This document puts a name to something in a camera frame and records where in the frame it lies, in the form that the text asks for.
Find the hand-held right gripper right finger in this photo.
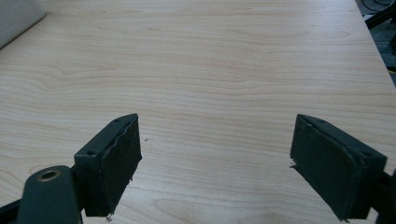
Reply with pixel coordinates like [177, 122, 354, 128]
[290, 113, 389, 222]

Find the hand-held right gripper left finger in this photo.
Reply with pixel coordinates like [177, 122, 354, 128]
[73, 113, 143, 217]

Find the black metal stand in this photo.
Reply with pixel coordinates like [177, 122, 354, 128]
[364, 3, 396, 31]

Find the white box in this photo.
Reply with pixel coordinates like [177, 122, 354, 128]
[0, 0, 48, 50]

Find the black cable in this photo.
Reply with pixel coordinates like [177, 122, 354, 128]
[361, 0, 396, 12]

